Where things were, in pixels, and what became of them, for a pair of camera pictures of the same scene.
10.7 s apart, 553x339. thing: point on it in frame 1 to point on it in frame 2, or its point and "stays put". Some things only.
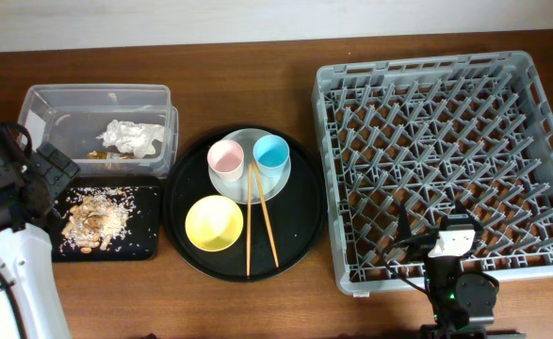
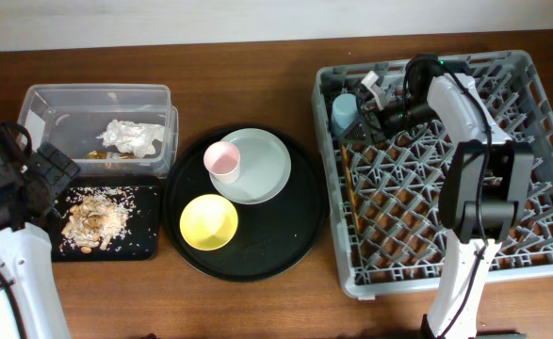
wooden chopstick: [266, 213] to [356, 212]
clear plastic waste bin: [129, 130] stays put
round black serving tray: [275, 235] stays put
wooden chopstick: [249, 218] to [350, 186]
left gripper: [55, 165] stays put
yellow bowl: [214, 223] stays put
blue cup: [271, 153] to [345, 112]
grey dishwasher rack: [475, 135] stays put
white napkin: [138, 139] stays put
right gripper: [419, 248] to [378, 123]
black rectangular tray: [107, 218] stays put
